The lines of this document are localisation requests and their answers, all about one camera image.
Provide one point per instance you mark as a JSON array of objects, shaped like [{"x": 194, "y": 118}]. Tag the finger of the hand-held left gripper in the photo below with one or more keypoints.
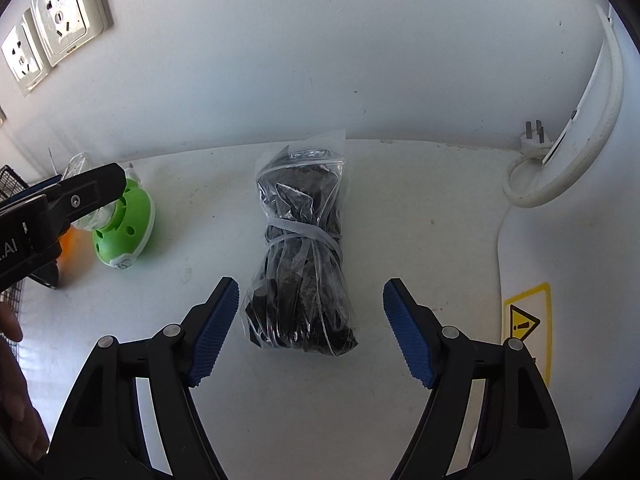
[{"x": 85, "y": 195}]

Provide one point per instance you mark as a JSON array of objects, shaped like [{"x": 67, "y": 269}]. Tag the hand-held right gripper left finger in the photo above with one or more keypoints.
[{"x": 214, "y": 330}]

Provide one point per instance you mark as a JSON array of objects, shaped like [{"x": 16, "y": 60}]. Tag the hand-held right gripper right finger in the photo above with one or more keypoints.
[{"x": 409, "y": 330}]

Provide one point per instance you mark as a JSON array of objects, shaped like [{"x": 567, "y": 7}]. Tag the green round plastic device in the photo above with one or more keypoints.
[{"x": 127, "y": 227}]

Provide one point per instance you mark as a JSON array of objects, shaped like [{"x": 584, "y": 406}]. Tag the person's left hand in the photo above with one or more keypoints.
[{"x": 17, "y": 390}]

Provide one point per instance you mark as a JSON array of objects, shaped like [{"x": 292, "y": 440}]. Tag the orange object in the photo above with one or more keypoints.
[{"x": 67, "y": 242}]

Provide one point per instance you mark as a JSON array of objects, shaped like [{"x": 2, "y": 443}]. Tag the yellow warning sticker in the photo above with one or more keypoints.
[{"x": 530, "y": 327}]

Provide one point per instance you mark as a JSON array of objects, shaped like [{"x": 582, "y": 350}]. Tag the white appliance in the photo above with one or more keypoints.
[{"x": 570, "y": 240}]

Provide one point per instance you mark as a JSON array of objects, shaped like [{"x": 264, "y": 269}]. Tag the white wall socket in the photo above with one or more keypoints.
[
  {"x": 70, "y": 12},
  {"x": 22, "y": 57}
]

